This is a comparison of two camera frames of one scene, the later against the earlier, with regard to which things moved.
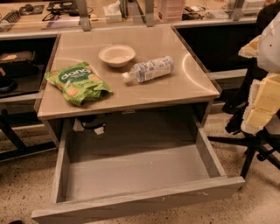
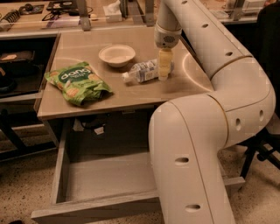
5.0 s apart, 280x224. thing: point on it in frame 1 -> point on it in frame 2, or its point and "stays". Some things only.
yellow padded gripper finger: [264, 100] -> [165, 62]
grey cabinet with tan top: [170, 110] stays
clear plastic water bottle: [150, 70] stays
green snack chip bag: [79, 82] stays
